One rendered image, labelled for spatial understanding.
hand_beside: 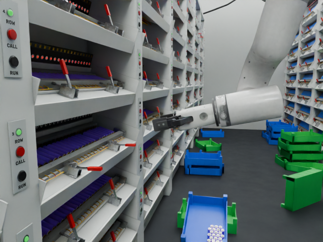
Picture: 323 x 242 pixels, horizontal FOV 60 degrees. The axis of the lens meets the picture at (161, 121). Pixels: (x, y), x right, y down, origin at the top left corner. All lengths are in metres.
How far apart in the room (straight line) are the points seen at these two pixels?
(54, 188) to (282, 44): 0.60
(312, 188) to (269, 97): 1.34
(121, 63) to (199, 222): 0.86
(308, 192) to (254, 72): 1.29
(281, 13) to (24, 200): 0.64
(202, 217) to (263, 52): 1.01
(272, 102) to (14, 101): 0.55
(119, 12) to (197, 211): 1.03
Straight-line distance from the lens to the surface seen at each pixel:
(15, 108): 0.53
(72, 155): 0.79
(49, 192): 0.65
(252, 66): 0.80
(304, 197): 1.96
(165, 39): 1.81
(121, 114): 1.14
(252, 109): 0.72
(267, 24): 0.71
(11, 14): 0.53
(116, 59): 1.14
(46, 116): 0.61
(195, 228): 1.47
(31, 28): 0.92
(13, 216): 0.56
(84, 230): 0.88
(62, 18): 0.68
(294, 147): 2.71
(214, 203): 1.58
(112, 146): 0.96
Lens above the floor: 0.75
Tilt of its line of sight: 8 degrees down
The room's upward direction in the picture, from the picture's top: straight up
